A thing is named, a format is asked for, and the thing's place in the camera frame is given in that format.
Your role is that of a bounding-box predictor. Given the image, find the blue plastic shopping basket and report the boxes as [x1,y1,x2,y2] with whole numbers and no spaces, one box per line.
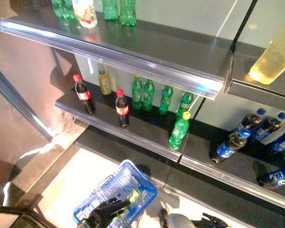
[72,159,158,225]

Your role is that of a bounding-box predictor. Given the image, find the large yellow tea bottle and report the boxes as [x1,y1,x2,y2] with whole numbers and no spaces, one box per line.
[248,13,285,85]

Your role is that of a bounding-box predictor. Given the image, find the large green soda bottle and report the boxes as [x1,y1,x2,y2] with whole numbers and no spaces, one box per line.
[63,0,78,21]
[102,0,119,22]
[51,0,67,19]
[119,0,137,27]

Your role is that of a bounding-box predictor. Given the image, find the cola bottle red cap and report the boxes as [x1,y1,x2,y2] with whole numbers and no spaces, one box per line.
[73,74,95,114]
[115,89,130,128]

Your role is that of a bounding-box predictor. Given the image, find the clear water bottle red label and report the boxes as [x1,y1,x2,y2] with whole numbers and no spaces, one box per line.
[72,0,98,29]

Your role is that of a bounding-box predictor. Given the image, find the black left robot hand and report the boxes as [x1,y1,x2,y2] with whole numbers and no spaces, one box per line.
[86,196,131,228]

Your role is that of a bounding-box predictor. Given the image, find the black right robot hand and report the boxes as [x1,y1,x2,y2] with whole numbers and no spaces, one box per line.
[194,212,228,228]

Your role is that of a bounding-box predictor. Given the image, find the dark metal wall rail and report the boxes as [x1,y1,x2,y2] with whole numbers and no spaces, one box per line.
[0,59,54,141]

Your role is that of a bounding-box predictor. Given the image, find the black shelf without strip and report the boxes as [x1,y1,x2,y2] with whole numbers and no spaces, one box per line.
[224,47,285,105]

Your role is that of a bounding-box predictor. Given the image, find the small yellow tea bottle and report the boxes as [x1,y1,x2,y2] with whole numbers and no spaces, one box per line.
[96,64,112,95]

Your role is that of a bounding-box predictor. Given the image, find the black base shelf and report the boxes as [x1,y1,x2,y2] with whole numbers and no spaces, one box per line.
[76,129,285,228]

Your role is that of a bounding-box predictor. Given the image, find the black shelf upright post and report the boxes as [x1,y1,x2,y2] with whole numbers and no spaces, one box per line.
[224,0,258,93]

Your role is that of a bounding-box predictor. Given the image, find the black metal frame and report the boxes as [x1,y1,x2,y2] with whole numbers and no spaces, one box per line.
[0,203,50,228]

